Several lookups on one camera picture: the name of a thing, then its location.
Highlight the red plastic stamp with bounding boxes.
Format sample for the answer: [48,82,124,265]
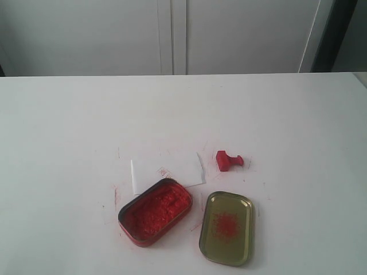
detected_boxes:
[216,150,244,172]

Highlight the red ink tin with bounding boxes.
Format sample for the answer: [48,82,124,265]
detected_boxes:
[118,178,193,247]

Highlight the white paper sheet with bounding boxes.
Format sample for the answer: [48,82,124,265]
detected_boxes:
[131,152,206,195]

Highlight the gold tin lid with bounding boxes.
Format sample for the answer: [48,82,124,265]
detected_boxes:
[199,191,254,267]

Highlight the white cabinet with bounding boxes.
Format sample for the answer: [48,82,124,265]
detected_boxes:
[1,1,333,76]

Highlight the dark vertical post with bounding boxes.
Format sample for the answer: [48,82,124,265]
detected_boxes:
[311,0,358,73]

